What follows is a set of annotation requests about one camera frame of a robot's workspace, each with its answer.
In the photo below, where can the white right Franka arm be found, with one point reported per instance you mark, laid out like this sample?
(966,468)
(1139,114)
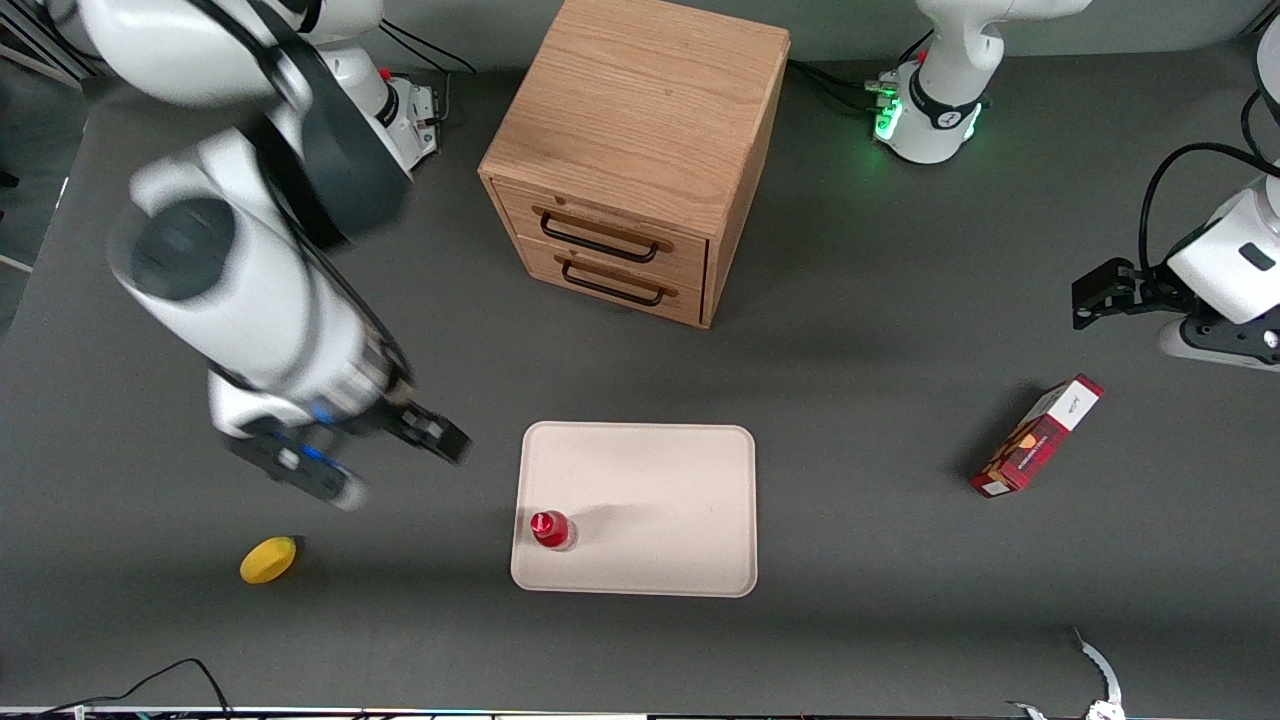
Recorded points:
(250,290)

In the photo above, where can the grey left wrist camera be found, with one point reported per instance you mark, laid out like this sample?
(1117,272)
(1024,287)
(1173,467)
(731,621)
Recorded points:
(1200,345)

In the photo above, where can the wooden two-drawer cabinet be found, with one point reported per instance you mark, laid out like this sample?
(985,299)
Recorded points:
(640,100)

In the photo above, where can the white curved plastic clamp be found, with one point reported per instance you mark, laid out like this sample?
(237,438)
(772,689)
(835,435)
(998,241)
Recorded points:
(1101,666)

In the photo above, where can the yellow lemon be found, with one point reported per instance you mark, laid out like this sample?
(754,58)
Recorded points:
(268,560)

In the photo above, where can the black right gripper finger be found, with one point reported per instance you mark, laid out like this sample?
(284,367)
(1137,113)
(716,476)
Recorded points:
(440,428)
(425,445)

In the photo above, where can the red coke bottle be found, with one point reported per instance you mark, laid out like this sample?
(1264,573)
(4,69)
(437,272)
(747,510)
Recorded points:
(549,528)

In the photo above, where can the beige plastic tray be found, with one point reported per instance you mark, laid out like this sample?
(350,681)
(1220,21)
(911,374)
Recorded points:
(660,510)

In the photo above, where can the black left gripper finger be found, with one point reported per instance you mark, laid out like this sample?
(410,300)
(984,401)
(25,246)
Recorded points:
(1100,306)
(1105,277)

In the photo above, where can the red and white snack box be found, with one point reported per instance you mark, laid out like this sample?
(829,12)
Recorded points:
(1040,437)

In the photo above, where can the wooden drawer front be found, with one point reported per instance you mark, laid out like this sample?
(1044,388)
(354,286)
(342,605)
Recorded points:
(690,255)
(685,305)

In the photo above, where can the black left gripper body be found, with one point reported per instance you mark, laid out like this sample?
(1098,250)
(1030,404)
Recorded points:
(1140,288)

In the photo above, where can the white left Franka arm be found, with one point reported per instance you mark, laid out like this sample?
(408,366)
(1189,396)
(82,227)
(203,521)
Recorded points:
(945,70)

